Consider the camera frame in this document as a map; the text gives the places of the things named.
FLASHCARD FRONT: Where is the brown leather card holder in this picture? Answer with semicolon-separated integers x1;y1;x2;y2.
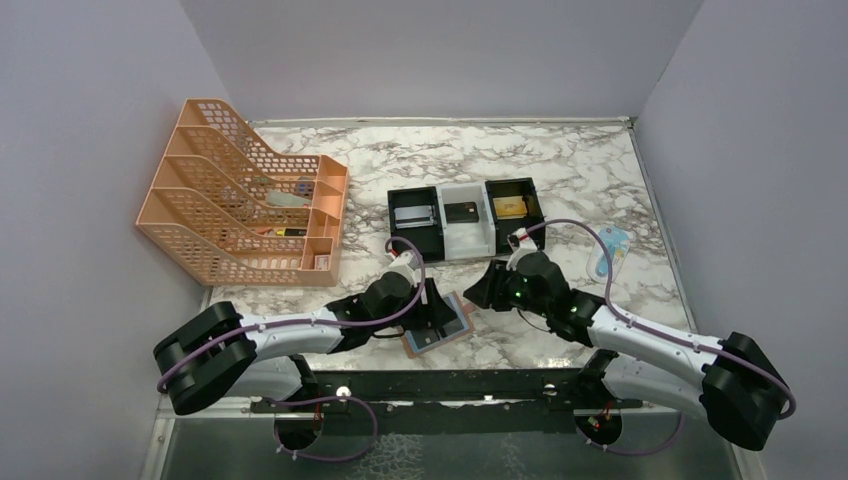
401;292;476;359

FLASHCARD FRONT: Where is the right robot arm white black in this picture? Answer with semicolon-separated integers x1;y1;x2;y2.
463;252;789;451

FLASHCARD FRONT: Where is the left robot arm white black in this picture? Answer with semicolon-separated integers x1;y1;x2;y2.
153;273;460;415

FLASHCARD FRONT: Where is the black card in tray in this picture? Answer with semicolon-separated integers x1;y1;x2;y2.
444;202;480;224

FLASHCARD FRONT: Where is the gold card in tray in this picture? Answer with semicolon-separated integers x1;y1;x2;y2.
493;196;528;220

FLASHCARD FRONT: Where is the silver card in tray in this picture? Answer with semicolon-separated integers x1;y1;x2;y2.
394;205;435;229

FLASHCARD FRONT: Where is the white middle sorting tray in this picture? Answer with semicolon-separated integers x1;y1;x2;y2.
436;182;496;261

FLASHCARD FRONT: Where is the black right sorting tray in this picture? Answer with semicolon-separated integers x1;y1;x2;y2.
485;177;545;255

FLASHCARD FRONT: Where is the black sorting tray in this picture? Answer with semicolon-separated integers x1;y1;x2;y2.
485;177;545;255
387;186;446;263

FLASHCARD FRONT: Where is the black left sorting tray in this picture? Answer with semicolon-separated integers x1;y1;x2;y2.
387;186;446;263

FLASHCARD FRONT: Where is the blue packaged item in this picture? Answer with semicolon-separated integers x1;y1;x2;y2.
586;225;632;283

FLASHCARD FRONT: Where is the yellow marker in rack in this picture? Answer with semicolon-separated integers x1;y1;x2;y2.
255;227;308;237

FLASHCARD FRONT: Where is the grey item in rack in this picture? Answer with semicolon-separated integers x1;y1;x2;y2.
265;190;303;207

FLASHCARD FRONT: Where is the orange plastic file rack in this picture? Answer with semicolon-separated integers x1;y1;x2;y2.
136;98;349;287

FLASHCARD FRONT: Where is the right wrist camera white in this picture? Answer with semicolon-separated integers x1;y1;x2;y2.
506;228;538;271

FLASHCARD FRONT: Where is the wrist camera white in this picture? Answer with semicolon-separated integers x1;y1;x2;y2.
388;250;421;286
506;228;538;271

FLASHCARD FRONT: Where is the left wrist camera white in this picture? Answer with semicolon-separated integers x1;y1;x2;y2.
388;250;421;286

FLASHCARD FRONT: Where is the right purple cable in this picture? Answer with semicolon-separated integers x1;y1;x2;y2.
506;218;798;422

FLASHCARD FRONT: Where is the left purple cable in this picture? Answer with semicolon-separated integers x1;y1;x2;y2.
156;237;427;395

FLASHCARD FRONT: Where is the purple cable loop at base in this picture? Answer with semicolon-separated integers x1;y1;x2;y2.
272;396;379;463

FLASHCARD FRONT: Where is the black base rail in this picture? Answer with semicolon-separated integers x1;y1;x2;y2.
250;368;643;436

